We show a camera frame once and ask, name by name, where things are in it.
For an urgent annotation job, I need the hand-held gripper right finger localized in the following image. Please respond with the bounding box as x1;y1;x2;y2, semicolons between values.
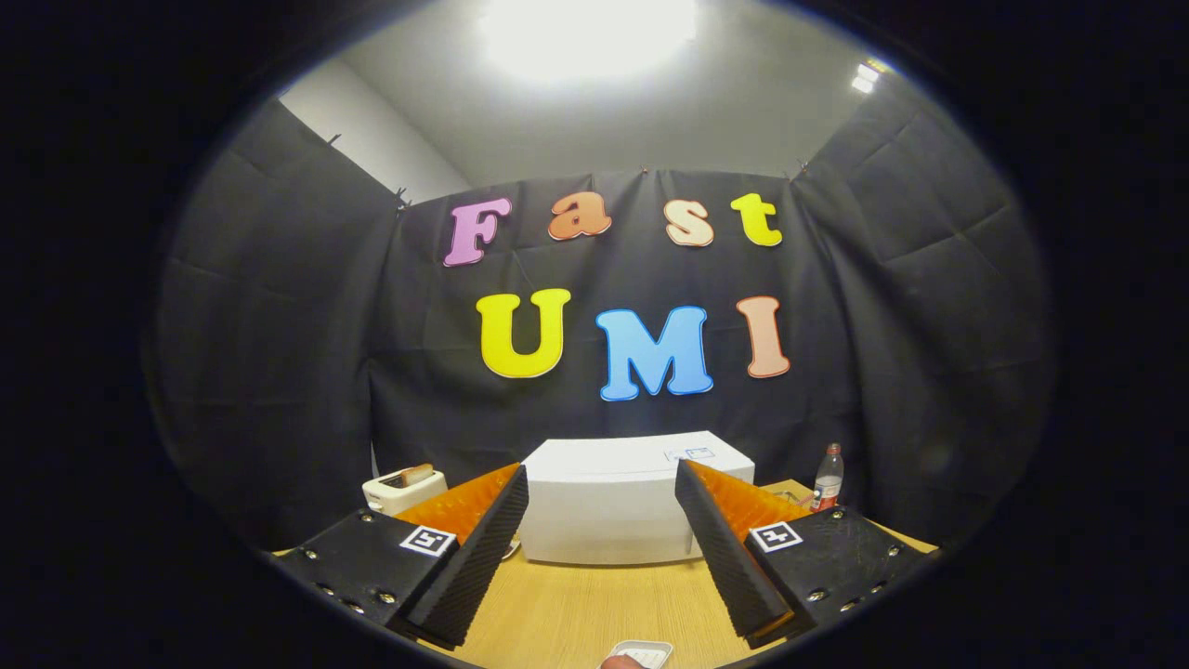
673;458;939;651

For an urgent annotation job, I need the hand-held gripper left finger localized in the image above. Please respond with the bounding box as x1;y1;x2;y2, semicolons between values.
265;463;530;651

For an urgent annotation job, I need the white toaster oven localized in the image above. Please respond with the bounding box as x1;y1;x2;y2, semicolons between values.
518;430;756;566

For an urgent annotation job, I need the cream bread toaster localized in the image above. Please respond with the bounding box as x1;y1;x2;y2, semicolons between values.
362;465;449;517

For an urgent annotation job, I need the white slotted tray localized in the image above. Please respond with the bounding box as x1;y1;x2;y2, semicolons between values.
599;639;674;669

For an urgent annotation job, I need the clear plastic water bottle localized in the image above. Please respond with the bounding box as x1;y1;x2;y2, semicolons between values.
813;443;844;512

